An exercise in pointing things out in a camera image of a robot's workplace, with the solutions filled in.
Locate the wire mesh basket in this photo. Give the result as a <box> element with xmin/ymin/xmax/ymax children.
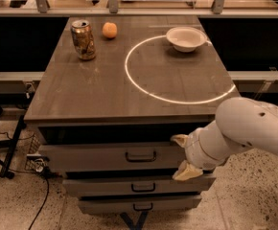
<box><xmin>25</xmin><ymin>135</ymin><xmax>48</xmax><ymax>173</ymax></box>

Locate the grey drawer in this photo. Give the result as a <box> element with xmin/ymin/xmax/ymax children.
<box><xmin>39</xmin><ymin>142</ymin><xmax>185</xmax><ymax>173</ymax></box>
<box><xmin>78</xmin><ymin>194</ymin><xmax>202</xmax><ymax>215</ymax></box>
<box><xmin>62</xmin><ymin>173</ymin><xmax>216</xmax><ymax>197</ymax></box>

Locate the grey middle drawer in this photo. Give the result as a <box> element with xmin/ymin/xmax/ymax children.
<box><xmin>62</xmin><ymin>173</ymin><xmax>216</xmax><ymax>197</ymax></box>

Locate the grey top drawer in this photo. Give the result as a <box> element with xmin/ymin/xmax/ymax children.
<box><xmin>39</xmin><ymin>142</ymin><xmax>185</xmax><ymax>173</ymax></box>

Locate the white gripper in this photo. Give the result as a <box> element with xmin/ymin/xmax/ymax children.
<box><xmin>170</xmin><ymin>126</ymin><xmax>229</xmax><ymax>182</ymax></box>

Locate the white bowl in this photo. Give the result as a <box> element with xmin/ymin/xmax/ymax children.
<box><xmin>166</xmin><ymin>27</ymin><xmax>207</xmax><ymax>53</ymax></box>

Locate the gold soda can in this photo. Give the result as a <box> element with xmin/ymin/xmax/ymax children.
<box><xmin>71</xmin><ymin>19</ymin><xmax>96</xmax><ymax>60</ymax></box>

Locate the black floor cable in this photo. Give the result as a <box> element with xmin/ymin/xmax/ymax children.
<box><xmin>0</xmin><ymin>112</ymin><xmax>51</xmax><ymax>230</ymax></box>

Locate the grey drawer cabinet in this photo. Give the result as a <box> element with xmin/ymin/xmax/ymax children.
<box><xmin>25</xmin><ymin>15</ymin><xmax>238</xmax><ymax>230</ymax></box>

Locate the grey bottom drawer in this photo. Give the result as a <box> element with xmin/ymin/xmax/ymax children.
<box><xmin>78</xmin><ymin>194</ymin><xmax>202</xmax><ymax>215</ymax></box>

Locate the metal railing frame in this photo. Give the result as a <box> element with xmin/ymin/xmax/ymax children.
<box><xmin>0</xmin><ymin>0</ymin><xmax>278</xmax><ymax>17</ymax></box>

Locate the black stand leg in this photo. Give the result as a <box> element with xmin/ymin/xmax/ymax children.
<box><xmin>0</xmin><ymin>115</ymin><xmax>25</xmax><ymax>179</ymax></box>

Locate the orange fruit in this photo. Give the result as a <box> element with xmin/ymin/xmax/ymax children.
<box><xmin>103</xmin><ymin>22</ymin><xmax>118</xmax><ymax>39</ymax></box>

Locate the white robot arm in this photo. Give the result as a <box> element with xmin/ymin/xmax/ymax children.
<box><xmin>171</xmin><ymin>97</ymin><xmax>278</xmax><ymax>181</ymax></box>

